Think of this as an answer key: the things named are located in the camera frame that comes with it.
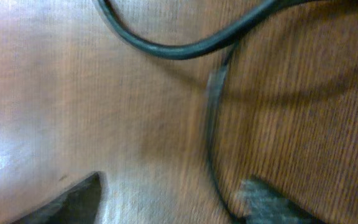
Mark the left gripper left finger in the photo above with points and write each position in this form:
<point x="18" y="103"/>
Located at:
<point x="79" y="204"/>

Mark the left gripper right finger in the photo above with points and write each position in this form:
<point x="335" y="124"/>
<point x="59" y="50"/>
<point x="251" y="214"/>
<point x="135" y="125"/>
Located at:
<point x="266" y="205"/>

